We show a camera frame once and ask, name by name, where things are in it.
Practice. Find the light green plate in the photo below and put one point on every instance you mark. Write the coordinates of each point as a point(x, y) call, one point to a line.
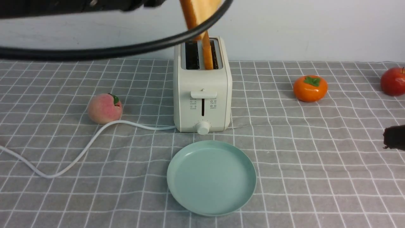
point(211, 178)

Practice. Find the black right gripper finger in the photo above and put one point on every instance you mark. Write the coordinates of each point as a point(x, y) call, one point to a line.
point(394, 137)

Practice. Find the red apple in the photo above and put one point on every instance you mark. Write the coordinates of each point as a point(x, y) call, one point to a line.
point(393, 81)

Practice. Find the pink peach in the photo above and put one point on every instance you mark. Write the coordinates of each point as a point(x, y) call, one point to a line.
point(104, 108)

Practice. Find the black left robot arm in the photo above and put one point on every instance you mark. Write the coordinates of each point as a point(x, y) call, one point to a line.
point(36, 8)

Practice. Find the toast slice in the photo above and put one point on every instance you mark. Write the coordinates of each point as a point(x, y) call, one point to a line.
point(196, 12)

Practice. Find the white two-slot toaster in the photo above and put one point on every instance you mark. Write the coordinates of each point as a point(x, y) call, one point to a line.
point(202, 98)

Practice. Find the grey checked tablecloth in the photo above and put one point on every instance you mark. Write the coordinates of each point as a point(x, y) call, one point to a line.
point(319, 165)

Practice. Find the orange persimmon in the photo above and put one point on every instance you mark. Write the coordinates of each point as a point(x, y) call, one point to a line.
point(310, 88)

